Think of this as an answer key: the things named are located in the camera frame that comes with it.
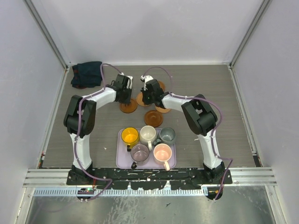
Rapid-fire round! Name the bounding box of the brown wooden coaster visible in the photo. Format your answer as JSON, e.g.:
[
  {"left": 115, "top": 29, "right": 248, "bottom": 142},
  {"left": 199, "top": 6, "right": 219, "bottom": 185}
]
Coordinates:
[
  {"left": 120, "top": 98, "right": 138, "bottom": 113},
  {"left": 144, "top": 110, "right": 164, "bottom": 127},
  {"left": 158, "top": 81, "right": 165, "bottom": 92}
]

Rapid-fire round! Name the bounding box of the woven rattan coaster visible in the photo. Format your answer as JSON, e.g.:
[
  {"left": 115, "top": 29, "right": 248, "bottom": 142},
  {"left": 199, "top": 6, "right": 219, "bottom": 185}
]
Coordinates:
[
  {"left": 136, "top": 92, "right": 150, "bottom": 107},
  {"left": 155, "top": 106, "right": 171, "bottom": 113}
]

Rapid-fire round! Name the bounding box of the yellow mug black outside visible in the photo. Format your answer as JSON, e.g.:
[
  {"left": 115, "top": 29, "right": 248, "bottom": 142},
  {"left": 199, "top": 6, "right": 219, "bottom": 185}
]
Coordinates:
[{"left": 121, "top": 127, "right": 139, "bottom": 152}]

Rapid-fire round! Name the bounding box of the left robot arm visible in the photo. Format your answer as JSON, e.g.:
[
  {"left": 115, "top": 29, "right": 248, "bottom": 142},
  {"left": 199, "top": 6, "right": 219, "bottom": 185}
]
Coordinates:
[{"left": 64, "top": 73, "right": 133, "bottom": 185}]

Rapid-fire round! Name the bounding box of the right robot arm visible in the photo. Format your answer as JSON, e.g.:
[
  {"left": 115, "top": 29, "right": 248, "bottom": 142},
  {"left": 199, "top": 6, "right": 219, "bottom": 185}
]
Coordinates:
[{"left": 141, "top": 76, "right": 226, "bottom": 184}]

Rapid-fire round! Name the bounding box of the dark folded cloth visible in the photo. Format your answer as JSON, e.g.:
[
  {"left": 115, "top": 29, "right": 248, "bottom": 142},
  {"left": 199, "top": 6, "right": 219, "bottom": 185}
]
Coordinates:
[{"left": 71, "top": 61, "right": 102, "bottom": 89}]

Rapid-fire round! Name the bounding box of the white speckled mug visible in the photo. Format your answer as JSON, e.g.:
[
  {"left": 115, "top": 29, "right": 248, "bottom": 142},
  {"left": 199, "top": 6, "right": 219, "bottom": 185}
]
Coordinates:
[{"left": 139, "top": 126, "right": 157, "bottom": 151}]

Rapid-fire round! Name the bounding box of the grey green mug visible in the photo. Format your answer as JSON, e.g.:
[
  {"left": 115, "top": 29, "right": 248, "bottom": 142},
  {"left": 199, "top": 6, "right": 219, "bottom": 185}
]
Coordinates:
[{"left": 153, "top": 127, "right": 176, "bottom": 146}]

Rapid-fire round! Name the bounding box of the pink mug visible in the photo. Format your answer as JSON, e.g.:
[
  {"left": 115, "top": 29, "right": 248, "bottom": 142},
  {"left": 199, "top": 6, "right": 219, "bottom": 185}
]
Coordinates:
[{"left": 153, "top": 143, "right": 172, "bottom": 171}]

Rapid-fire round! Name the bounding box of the lilac mug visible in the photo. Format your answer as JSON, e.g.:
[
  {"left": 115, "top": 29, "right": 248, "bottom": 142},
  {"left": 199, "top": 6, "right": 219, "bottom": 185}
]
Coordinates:
[{"left": 130, "top": 144, "right": 150, "bottom": 169}]

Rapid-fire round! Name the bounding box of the lilac plastic tray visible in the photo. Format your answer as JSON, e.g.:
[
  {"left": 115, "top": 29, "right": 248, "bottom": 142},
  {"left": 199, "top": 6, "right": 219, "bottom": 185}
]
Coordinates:
[{"left": 116, "top": 128, "right": 177, "bottom": 169}]

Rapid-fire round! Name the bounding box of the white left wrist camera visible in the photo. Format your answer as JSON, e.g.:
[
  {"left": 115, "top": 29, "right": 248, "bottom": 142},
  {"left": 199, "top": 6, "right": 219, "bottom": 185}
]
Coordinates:
[{"left": 120, "top": 72, "right": 133, "bottom": 90}]

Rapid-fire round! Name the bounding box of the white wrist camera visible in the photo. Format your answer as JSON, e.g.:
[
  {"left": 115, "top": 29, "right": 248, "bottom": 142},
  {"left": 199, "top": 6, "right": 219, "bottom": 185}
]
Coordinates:
[
  {"left": 140, "top": 75, "right": 154, "bottom": 91},
  {"left": 120, "top": 72, "right": 133, "bottom": 90}
]

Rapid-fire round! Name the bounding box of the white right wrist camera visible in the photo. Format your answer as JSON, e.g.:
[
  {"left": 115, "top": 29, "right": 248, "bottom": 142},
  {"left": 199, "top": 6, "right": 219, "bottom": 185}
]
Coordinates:
[{"left": 140, "top": 75, "right": 154, "bottom": 91}]

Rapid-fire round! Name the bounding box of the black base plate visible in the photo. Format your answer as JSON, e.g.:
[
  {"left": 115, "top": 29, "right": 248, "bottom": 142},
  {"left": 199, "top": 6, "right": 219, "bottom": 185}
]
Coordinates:
[{"left": 66, "top": 168, "right": 223, "bottom": 190}]

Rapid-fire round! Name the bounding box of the aluminium frame rail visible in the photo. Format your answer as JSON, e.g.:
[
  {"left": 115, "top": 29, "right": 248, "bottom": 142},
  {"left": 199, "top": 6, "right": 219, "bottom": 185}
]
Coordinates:
[{"left": 23, "top": 167, "right": 277, "bottom": 188}]

